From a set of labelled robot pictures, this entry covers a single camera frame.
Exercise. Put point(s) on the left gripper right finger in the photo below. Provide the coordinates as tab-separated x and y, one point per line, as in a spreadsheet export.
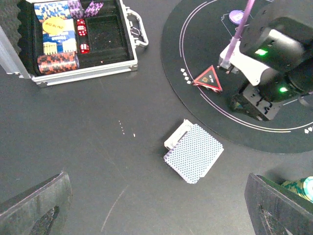
275	210

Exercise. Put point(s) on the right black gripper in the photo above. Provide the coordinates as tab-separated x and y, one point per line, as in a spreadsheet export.
263	102

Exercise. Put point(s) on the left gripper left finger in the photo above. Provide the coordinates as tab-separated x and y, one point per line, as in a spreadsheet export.
40	210

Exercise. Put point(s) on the green poker chip stack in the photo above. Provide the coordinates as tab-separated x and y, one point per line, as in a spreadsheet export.
302	187

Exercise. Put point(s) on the red triangular all-in marker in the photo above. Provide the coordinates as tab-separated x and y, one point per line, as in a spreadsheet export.
209	80

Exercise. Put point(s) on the purple small blind button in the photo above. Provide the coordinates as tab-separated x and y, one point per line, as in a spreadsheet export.
235	16

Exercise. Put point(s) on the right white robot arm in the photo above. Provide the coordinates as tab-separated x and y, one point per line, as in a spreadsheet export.
274	51

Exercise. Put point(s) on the blue backed card deck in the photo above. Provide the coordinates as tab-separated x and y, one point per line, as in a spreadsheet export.
191	151

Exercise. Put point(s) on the round black poker mat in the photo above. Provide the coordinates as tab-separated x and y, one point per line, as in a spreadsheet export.
193	37

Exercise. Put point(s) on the orange black chip roll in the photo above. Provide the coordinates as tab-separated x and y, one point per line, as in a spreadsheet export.
57	63

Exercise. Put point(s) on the open aluminium poker case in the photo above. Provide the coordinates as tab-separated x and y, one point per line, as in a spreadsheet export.
114	32

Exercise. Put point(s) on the yellow big blind button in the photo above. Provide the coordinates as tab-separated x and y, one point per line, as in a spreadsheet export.
54	25

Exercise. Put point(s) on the red dice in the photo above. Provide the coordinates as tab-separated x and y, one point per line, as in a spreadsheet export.
81	27

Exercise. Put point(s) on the purple chip roll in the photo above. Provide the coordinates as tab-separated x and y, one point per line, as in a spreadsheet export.
75	8

